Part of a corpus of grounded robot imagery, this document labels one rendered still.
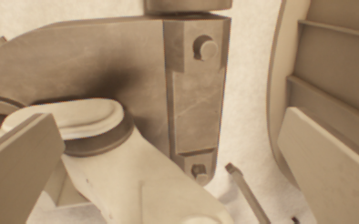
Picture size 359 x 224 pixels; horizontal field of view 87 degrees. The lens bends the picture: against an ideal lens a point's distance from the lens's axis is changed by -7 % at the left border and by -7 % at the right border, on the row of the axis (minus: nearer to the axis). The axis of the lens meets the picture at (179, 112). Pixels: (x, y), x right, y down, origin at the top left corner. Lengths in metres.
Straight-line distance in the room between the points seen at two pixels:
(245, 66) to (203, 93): 0.29
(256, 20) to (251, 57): 0.12
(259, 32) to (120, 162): 0.59
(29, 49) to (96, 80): 0.14
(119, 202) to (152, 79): 0.29
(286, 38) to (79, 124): 0.66
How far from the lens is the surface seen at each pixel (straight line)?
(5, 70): 0.53
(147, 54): 0.46
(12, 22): 0.69
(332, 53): 0.72
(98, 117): 0.35
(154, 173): 0.30
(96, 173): 0.32
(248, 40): 0.72
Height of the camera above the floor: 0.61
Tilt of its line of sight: 57 degrees down
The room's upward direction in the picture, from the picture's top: 157 degrees clockwise
